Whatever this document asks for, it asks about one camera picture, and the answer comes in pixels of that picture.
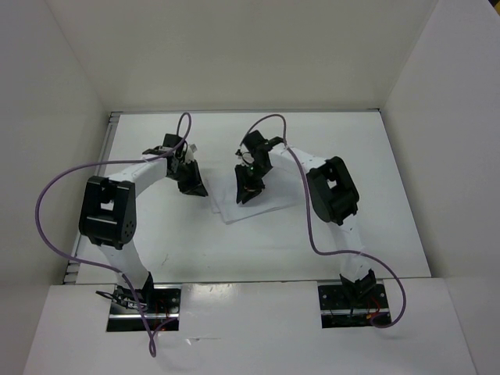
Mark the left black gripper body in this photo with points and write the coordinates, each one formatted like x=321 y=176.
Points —
x=184 y=173

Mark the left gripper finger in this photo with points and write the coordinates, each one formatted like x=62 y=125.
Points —
x=192 y=190
x=196 y=176

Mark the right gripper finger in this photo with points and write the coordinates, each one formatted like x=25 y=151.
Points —
x=249 y=193
x=241 y=173

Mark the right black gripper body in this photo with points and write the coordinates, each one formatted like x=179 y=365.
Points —
x=257 y=172

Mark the white skirt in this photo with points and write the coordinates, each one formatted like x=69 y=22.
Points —
x=282 y=191

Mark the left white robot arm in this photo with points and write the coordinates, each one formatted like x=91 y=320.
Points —
x=108 y=218

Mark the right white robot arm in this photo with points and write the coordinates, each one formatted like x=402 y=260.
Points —
x=333 y=197

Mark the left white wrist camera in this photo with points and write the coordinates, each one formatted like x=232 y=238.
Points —
x=189 y=153

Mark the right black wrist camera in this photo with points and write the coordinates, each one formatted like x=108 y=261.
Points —
x=255 y=145

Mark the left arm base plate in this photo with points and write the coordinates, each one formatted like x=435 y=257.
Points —
x=161 y=313

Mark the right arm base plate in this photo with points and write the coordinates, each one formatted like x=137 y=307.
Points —
x=336 y=311

